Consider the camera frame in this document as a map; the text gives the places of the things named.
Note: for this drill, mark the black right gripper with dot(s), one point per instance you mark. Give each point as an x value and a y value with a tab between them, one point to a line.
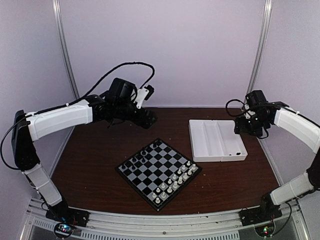
240	127

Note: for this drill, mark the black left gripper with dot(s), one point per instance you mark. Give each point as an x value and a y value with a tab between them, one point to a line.
147	123

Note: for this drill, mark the white plastic divided tray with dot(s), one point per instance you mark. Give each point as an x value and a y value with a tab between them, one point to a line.
214	140

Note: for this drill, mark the black white chessboard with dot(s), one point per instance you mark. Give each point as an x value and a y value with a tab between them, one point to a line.
159	161

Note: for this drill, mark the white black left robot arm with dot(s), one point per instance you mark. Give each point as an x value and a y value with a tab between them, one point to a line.
123	101

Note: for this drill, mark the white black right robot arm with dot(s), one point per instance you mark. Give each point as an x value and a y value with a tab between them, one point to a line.
295	148

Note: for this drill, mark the white chess piece row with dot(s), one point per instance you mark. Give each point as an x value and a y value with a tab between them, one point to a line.
170	184

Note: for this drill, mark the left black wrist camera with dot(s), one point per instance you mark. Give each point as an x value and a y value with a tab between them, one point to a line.
150	92

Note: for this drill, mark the right aluminium frame post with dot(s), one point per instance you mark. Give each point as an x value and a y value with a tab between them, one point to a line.
264	31

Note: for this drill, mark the aluminium frame post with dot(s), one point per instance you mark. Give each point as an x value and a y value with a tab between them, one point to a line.
264	31
56	4

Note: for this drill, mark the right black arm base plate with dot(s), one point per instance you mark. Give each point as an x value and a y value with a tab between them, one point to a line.
267	211

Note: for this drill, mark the front aluminium rail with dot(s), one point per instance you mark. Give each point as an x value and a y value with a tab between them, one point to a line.
225	225

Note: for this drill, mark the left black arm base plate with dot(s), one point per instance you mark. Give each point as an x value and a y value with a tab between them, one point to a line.
61	212

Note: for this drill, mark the left aluminium frame post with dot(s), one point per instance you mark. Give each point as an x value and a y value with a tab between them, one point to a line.
56	4

